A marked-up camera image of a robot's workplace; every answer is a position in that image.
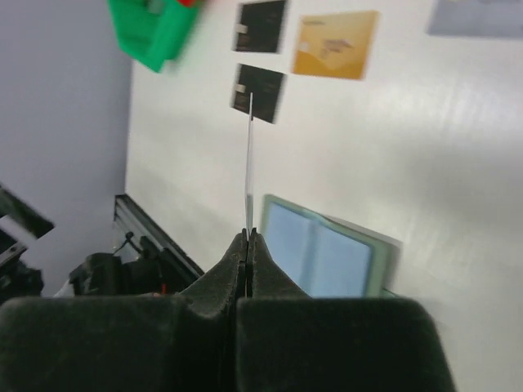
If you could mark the aluminium rail frame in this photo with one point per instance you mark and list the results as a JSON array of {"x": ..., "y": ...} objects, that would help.
[{"x": 129, "y": 217}]

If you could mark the dark credit card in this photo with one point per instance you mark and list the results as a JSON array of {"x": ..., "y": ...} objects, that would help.
[
  {"x": 258, "y": 26},
  {"x": 259, "y": 90}
]

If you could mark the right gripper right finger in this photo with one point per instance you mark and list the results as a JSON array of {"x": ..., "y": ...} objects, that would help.
[{"x": 287, "y": 341}]

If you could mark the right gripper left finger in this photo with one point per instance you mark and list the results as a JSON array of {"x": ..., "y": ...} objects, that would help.
[{"x": 180, "y": 342}]

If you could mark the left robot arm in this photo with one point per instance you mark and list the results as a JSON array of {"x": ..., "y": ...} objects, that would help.
[{"x": 101, "y": 274}]

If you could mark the green card holder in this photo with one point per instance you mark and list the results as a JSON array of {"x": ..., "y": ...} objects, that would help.
[{"x": 328, "y": 257}]

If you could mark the green plastic bin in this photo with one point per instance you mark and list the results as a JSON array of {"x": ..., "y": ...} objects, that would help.
[{"x": 152, "y": 32}]

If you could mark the white VIP card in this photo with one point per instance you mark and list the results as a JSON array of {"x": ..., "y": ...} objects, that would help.
[
  {"x": 248, "y": 193},
  {"x": 477, "y": 19}
]

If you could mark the gold credit card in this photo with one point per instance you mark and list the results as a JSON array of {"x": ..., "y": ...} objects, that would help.
[{"x": 335, "y": 45}]

